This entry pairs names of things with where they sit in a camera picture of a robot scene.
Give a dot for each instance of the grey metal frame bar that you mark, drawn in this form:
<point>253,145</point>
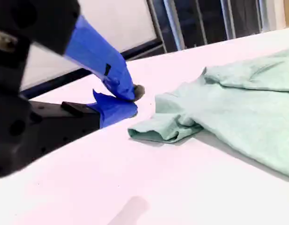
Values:
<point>174,25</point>
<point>263,14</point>
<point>157,25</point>
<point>228,18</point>

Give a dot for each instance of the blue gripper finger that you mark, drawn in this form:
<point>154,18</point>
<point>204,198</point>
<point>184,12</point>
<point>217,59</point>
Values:
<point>95,54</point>
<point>116,110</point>

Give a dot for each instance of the pale green T-shirt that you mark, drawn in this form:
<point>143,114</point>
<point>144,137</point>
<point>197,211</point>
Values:
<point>228,112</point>

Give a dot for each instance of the white board panel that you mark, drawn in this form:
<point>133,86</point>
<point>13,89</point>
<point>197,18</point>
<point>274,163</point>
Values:
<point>111,23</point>

